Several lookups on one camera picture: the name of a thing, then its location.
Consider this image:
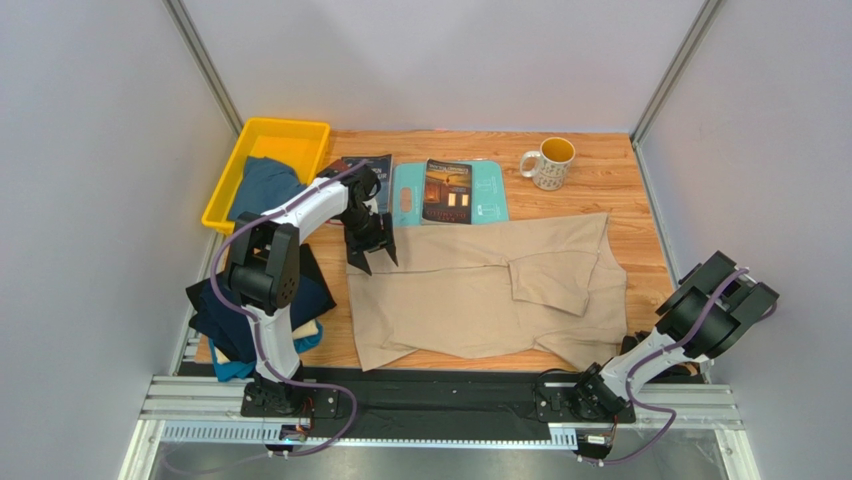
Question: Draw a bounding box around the nineteen eighty-four book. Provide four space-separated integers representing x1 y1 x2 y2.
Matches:
322 154 393 215

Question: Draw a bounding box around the dark orange cover book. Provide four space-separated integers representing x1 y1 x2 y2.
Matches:
421 159 473 225

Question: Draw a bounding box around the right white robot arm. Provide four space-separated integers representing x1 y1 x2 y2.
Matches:
568 251 780 421

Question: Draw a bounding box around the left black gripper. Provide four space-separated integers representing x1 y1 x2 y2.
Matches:
338 207 399 275

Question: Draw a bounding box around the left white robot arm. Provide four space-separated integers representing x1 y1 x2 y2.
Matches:
217 161 397 387

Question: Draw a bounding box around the blue shirt in bin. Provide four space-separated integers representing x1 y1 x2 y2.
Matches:
227 157 306 221

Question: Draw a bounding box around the teal folded shirt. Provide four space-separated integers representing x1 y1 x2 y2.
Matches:
207 320 325 383

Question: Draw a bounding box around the black table edge strip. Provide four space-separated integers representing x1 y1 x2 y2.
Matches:
176 362 706 442

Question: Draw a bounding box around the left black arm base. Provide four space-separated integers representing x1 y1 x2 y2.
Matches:
240 378 340 419

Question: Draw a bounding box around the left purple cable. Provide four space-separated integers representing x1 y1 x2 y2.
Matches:
156 158 371 459

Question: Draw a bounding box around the white mug yellow inside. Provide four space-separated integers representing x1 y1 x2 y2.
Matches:
519 137 576 191

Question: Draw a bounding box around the beige t shirt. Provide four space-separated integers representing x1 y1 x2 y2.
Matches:
347 213 627 371

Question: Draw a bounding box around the teal cutting board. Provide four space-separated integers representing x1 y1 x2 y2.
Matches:
389 159 510 227

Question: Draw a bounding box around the yellow plastic bin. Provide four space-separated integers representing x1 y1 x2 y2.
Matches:
201 117 331 235

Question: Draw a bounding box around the navy folded shirt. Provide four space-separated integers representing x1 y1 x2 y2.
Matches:
185 274 337 364

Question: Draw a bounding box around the aluminium rail frame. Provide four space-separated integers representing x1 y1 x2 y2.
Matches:
119 362 759 479

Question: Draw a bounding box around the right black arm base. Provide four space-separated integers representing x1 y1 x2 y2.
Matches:
533 363 636 424

